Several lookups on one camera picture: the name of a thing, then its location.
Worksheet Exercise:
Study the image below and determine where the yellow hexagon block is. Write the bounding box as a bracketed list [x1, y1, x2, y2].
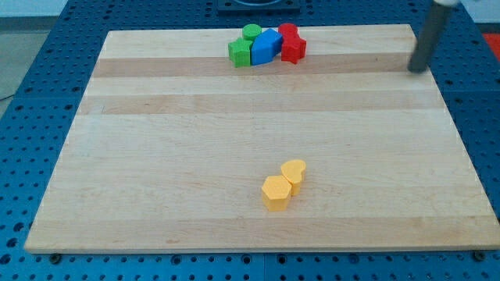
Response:
[261, 175, 291, 212]

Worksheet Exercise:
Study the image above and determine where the yellow heart block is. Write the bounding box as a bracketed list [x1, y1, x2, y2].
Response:
[280, 159, 306, 196]

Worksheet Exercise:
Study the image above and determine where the wooden board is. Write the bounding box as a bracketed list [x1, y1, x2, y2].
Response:
[24, 24, 499, 254]

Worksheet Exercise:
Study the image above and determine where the green star block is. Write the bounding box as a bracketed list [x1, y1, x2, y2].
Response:
[228, 37, 253, 68]

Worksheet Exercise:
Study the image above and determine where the blue arch block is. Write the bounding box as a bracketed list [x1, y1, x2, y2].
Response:
[251, 29, 283, 66]

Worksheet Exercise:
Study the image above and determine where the red star block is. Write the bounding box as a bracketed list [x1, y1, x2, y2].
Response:
[281, 35, 307, 64]

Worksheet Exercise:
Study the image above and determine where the green cylinder block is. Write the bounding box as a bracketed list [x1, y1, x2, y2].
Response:
[242, 23, 262, 41]

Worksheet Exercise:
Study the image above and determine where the red cylinder block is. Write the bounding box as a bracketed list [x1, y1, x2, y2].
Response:
[278, 23, 298, 39]

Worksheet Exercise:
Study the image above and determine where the grey pusher rod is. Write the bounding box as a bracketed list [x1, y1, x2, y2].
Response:
[407, 0, 459, 73]

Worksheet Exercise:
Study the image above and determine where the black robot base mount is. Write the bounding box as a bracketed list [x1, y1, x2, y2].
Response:
[215, 0, 301, 12]

